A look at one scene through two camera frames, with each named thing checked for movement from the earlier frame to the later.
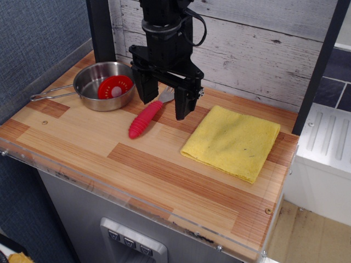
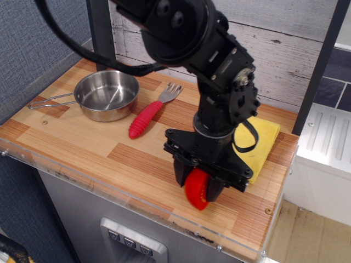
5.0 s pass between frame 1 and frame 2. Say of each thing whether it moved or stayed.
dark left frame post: stayed
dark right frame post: stayed
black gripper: moved
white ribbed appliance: stayed
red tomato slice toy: moved
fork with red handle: stayed
